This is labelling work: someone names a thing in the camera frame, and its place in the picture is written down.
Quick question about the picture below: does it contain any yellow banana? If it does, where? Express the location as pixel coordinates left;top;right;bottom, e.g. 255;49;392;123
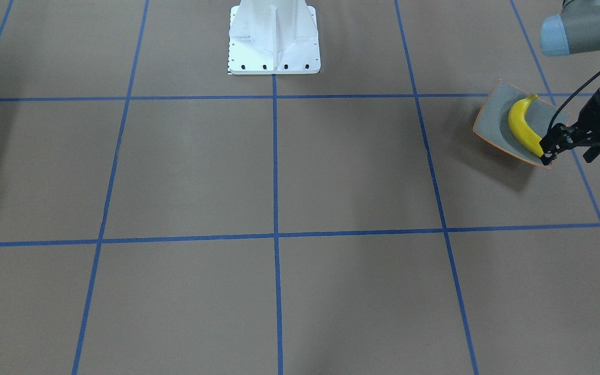
507;93;543;158

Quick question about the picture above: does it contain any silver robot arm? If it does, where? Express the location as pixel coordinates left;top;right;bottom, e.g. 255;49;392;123
540;1;600;166

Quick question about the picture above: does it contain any grey square plate orange rim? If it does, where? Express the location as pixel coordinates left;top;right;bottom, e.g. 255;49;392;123
473;79;570;169

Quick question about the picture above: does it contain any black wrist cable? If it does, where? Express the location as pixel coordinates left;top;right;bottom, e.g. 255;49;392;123
546;44;600;141

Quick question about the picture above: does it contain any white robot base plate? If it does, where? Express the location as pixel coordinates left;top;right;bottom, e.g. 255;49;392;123
227;1;321;74

